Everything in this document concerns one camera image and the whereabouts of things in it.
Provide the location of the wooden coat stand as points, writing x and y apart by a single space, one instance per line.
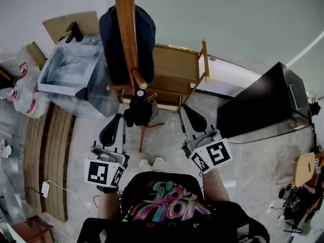
125 29

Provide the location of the person's right forearm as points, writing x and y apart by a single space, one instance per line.
215 188

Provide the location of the reddish brown wooden chair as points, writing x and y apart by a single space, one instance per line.
30 230

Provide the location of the black bracket stand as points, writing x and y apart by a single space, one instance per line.
75 32

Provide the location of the pile of black equipment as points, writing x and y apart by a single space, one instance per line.
301 204

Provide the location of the wooden slatted panel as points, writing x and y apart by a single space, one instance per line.
50 161

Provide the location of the navy blue jacket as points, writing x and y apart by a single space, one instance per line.
111 44

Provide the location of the black umbrella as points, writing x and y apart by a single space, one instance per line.
139 110

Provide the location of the light wooden stool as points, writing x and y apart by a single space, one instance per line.
303 168

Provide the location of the black printed t-shirt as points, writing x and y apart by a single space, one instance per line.
172 211

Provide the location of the white power adapter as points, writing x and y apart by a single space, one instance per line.
45 189

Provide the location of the white crumpled cloth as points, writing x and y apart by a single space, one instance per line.
5 149

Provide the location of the white shoe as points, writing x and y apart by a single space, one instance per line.
144 163
159 162

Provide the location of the white red plastic bags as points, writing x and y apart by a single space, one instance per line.
25 95

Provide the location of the black cabinet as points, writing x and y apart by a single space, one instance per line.
263 102

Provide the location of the person's left forearm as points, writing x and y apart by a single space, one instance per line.
107 205

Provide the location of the wooden shelf rack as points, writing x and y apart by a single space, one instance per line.
174 64

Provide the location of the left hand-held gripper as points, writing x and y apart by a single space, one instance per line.
106 161

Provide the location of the brown cardboard sheet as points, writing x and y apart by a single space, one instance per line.
58 25

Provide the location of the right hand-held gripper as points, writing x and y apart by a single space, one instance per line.
212 153

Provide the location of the black wristband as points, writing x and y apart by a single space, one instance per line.
107 188

